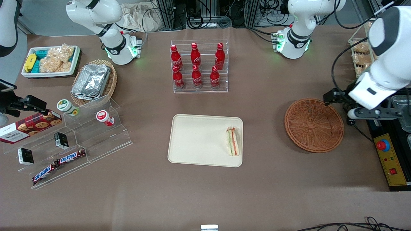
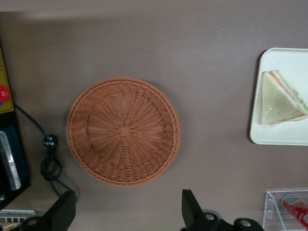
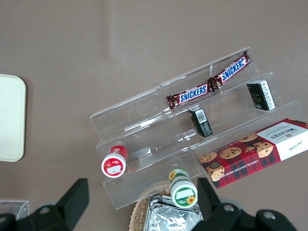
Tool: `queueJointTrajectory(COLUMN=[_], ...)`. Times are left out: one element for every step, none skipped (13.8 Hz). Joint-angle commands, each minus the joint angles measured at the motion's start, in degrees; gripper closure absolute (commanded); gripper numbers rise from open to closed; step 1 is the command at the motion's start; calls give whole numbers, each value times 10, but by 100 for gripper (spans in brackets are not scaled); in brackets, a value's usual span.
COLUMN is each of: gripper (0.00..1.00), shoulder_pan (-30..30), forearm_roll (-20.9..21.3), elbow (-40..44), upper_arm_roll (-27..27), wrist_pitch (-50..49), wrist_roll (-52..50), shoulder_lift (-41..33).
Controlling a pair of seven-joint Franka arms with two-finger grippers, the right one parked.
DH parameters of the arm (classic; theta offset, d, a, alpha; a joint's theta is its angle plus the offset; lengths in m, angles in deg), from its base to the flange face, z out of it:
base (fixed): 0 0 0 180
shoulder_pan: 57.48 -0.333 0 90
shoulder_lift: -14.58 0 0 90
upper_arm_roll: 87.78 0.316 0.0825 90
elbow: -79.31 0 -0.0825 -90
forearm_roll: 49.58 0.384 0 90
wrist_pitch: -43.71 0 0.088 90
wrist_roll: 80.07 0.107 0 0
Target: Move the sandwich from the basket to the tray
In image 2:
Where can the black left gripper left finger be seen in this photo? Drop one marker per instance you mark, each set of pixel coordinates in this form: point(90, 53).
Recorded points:
point(60, 211)

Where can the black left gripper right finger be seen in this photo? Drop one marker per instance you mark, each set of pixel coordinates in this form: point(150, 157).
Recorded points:
point(195, 214)

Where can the plastic triangle sandwich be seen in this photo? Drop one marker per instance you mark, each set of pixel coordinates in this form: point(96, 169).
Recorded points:
point(276, 103)

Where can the round brown wicker basket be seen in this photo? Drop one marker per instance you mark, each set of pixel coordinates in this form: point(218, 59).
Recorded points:
point(122, 132)

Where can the cream plastic tray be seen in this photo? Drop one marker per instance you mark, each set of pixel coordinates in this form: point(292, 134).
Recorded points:
point(276, 134)

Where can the grey vented metal part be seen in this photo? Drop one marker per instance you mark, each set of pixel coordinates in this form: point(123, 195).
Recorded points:
point(16, 214)

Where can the black equipment box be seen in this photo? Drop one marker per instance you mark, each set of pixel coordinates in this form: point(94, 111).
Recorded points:
point(22, 156)

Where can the silver metal bar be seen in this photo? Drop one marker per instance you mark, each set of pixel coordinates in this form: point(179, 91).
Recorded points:
point(10, 163)

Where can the clear acrylic box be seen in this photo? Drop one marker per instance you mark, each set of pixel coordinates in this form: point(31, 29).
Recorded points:
point(274, 211)

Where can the red can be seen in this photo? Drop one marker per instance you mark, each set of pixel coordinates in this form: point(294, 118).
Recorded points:
point(296, 210)

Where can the yellow emergency stop box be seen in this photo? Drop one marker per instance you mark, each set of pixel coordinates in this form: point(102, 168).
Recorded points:
point(6, 77)

